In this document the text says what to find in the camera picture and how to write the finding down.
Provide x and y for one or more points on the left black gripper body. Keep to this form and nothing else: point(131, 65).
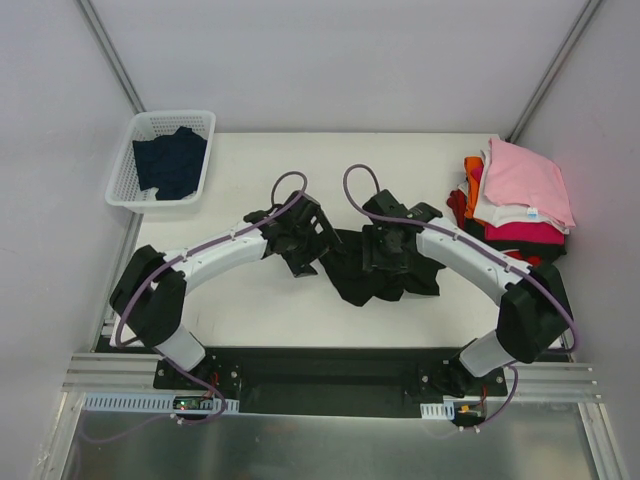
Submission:
point(304, 248)

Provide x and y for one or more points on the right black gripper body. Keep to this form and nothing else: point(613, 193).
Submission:
point(382, 257)

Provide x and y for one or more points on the red t shirt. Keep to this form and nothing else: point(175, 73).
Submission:
point(457, 203)

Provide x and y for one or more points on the white t shirt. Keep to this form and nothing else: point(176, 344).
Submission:
point(498, 215)

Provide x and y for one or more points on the magenta t shirt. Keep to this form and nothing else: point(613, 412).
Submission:
point(538, 233)

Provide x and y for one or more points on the white plastic laundry basket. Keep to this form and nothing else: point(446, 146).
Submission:
point(123, 189)

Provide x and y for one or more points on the pink t shirt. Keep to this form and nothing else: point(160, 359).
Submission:
point(518, 176)

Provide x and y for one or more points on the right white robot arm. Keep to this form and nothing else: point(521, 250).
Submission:
point(533, 306)

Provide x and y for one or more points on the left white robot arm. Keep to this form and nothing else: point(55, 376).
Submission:
point(149, 296)

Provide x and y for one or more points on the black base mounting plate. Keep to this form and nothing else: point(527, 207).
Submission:
point(347, 382)

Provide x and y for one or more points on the navy blue t shirt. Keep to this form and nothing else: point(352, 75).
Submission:
point(172, 164)

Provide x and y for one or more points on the right white cable duct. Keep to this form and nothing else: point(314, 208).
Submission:
point(437, 411)

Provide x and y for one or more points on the white cable duct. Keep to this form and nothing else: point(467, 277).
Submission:
point(437, 411)
point(151, 403)

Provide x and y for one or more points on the aluminium frame rail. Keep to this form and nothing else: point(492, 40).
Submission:
point(138, 373)

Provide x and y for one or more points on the left white cable duct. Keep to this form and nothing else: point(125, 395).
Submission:
point(151, 403)

